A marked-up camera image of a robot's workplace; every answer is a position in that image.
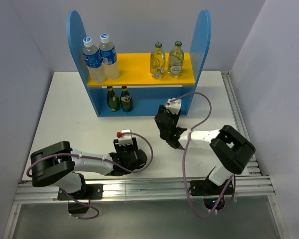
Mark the green perrier bottle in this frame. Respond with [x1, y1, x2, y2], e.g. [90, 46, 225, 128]
[120, 86, 133, 112]
[107, 86, 120, 112]

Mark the green Perrier bottle front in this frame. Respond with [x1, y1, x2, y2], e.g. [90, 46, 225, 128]
[107, 86, 120, 112]

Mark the clear Chang soda bottle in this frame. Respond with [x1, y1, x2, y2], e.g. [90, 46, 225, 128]
[168, 41, 184, 77]
[150, 42, 165, 79]

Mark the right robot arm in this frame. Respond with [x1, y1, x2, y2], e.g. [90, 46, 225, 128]
[154, 105, 256, 196]

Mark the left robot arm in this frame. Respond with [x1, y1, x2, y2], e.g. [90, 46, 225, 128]
[27, 137, 148, 199]

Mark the blue and yellow wooden shelf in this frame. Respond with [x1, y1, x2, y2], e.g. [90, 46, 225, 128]
[66, 9, 211, 117]

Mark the left plastic water bottle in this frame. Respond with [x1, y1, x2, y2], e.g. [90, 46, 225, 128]
[82, 37, 106, 84]

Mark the plastic water bottle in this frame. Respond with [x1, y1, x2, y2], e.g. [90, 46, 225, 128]
[99, 33, 120, 79]
[82, 37, 106, 84]

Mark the right plastic water bottle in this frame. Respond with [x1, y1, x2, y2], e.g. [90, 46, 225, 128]
[99, 33, 120, 79]

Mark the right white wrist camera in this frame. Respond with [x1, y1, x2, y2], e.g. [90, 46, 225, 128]
[165, 98, 181, 115]

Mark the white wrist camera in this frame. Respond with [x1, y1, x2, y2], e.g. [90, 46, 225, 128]
[165, 98, 181, 115]
[117, 129, 133, 146]

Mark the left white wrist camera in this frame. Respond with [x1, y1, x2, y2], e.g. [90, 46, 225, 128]
[117, 129, 133, 146]

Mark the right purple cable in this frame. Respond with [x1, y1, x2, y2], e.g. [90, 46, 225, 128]
[171, 92, 236, 219]

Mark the purple cable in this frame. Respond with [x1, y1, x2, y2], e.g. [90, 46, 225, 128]
[26, 131, 154, 220]
[171, 92, 236, 219]

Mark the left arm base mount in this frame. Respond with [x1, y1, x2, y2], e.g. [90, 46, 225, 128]
[57, 184, 103, 217]

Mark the aluminium front rail frame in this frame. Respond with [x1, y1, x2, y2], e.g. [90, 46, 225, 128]
[3, 176, 290, 239]

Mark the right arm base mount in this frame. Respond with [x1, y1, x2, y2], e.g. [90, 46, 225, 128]
[188, 178, 236, 211]

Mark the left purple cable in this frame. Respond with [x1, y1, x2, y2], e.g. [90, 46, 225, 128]
[26, 131, 154, 220]

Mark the aluminium right side rail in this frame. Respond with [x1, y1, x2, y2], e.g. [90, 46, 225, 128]
[221, 71, 262, 176]

